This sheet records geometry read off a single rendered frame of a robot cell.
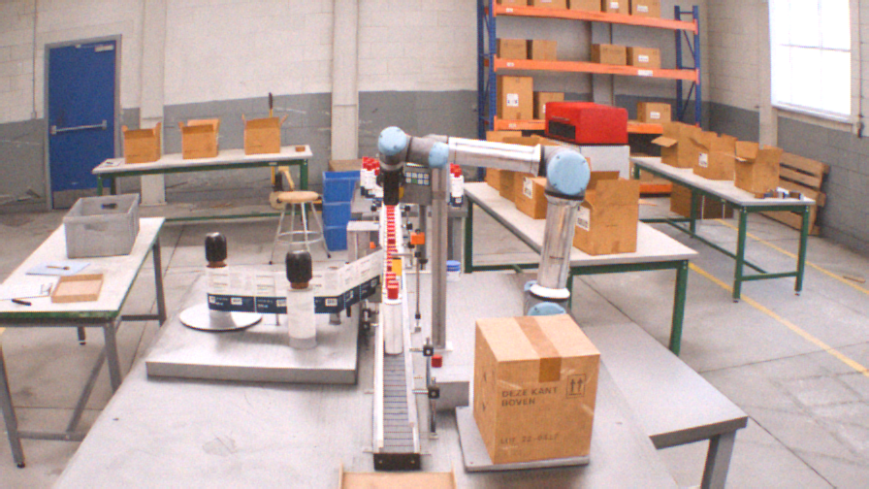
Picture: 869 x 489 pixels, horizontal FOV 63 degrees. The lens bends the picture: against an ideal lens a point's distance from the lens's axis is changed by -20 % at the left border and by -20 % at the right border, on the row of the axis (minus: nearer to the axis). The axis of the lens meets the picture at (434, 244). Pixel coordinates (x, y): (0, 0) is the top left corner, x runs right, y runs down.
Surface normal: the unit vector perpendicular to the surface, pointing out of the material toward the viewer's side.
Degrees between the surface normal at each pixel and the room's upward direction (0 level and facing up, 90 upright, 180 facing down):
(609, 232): 90
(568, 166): 82
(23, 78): 90
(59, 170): 90
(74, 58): 90
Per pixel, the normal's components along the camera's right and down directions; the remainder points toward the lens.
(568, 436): 0.12, 0.23
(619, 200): 0.29, 0.39
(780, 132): -0.98, 0.04
